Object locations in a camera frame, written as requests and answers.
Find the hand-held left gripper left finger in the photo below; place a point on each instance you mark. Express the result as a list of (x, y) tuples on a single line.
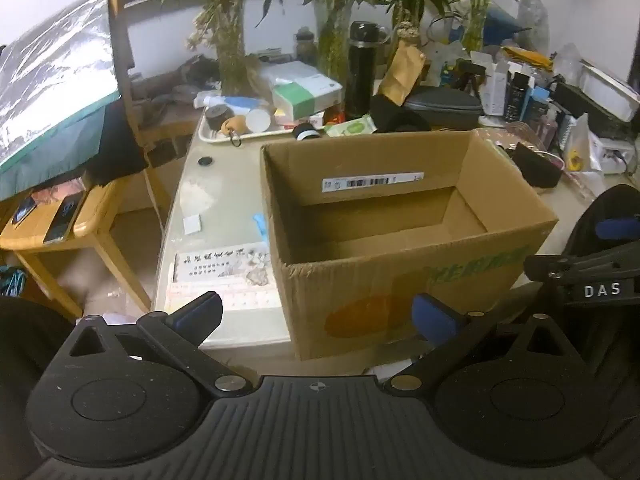
[(200, 311)]

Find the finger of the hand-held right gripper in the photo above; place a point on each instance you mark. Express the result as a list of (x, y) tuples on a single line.
[(560, 269), (617, 228)]

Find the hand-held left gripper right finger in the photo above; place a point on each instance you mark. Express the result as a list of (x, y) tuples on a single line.
[(431, 316)]

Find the brown cardboard box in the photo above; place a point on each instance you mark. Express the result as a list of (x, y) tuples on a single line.
[(350, 300)]

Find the printed calendar sheet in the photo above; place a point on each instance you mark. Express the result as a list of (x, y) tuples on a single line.
[(220, 265)]

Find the white device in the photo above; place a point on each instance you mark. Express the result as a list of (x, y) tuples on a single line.
[(612, 155)]

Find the small white square pad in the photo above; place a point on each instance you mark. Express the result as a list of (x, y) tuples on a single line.
[(191, 224)]

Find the white pouch yellow print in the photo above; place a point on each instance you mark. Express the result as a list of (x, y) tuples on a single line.
[(576, 145)]

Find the black pouch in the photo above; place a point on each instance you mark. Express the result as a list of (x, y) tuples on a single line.
[(537, 167)]

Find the pink liquid bottle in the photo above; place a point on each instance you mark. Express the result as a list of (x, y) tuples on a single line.
[(547, 130)]

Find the white plastic container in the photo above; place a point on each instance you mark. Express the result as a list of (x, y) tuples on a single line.
[(607, 85)]

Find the wooden chair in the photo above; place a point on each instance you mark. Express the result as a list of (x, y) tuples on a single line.
[(95, 210)]

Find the light blue carton box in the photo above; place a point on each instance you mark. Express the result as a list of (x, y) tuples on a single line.
[(539, 102)]

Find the black smartphone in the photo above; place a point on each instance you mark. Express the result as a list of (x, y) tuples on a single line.
[(65, 217)]

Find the black carton box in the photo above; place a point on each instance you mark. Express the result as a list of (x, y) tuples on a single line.
[(517, 97)]

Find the white plastic tray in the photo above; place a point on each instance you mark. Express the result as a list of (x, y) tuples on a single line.
[(215, 136)]

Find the black cloth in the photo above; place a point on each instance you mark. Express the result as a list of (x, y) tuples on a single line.
[(115, 145)]

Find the low wooden table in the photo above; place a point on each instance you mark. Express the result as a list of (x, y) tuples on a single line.
[(170, 125)]

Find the red printed book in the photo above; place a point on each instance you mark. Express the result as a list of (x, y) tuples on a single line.
[(55, 190)]

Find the teal mesh bundle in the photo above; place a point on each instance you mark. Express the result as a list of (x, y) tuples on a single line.
[(11, 282)]

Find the small black jar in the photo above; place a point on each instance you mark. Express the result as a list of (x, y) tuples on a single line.
[(217, 117)]

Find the grey hard case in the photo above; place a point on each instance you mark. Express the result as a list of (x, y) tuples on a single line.
[(445, 110)]

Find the blue black card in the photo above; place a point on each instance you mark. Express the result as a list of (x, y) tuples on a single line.
[(24, 210)]

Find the black roll white label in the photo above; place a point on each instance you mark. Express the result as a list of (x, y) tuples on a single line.
[(305, 134)]

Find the green wet wipes pack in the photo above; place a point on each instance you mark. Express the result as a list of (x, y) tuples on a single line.
[(350, 126)]

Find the black mini tripod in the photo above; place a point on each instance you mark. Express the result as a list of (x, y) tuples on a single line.
[(471, 77)]

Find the white blue tube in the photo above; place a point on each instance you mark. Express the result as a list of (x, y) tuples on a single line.
[(242, 103)]

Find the red snack packet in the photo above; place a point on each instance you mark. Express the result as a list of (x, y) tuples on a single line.
[(334, 116)]

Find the blue yellow printed bag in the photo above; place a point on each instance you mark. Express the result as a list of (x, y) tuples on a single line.
[(450, 72)]

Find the blue plastic item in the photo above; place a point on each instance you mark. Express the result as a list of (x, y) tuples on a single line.
[(500, 22)]

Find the green white carton box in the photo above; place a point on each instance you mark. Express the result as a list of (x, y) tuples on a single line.
[(305, 95)]

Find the bamboo plant in glass vase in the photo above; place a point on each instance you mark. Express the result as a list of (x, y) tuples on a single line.
[(231, 60), (332, 45), (409, 30), (474, 30)]

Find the brown paper bag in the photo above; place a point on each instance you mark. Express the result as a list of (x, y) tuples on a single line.
[(402, 72)]

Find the black thermos bottle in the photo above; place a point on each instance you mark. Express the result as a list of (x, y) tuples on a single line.
[(361, 80)]

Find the white plastic package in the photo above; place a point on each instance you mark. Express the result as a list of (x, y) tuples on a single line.
[(290, 72)]

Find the silver foil bag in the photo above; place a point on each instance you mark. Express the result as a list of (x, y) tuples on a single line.
[(50, 85)]

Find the dark glass jar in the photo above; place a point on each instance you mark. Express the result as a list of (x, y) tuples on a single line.
[(305, 47)]

